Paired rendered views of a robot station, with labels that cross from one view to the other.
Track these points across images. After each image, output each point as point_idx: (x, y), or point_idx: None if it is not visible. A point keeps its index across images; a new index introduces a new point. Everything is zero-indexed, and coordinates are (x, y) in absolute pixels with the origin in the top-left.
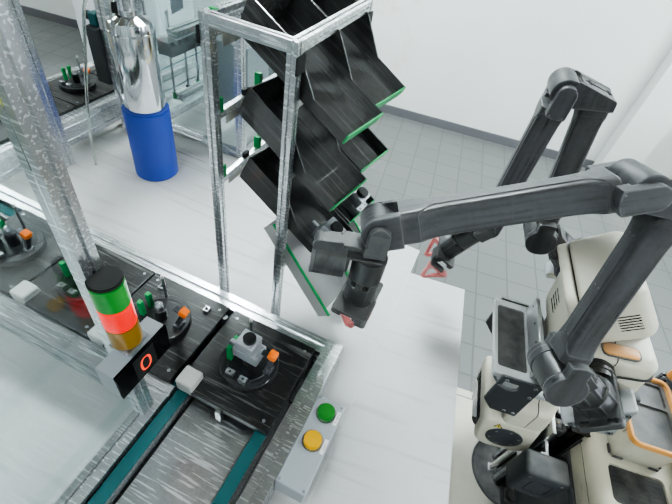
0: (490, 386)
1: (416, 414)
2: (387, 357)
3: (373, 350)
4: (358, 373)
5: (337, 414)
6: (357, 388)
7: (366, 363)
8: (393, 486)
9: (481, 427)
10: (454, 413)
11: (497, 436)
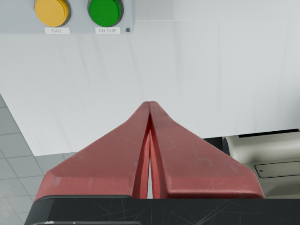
0: (273, 150)
1: (197, 101)
2: (273, 42)
3: (281, 17)
4: (228, 10)
5: (114, 28)
6: (202, 18)
7: (252, 15)
8: (104, 101)
9: (228, 139)
10: (217, 136)
11: (226, 150)
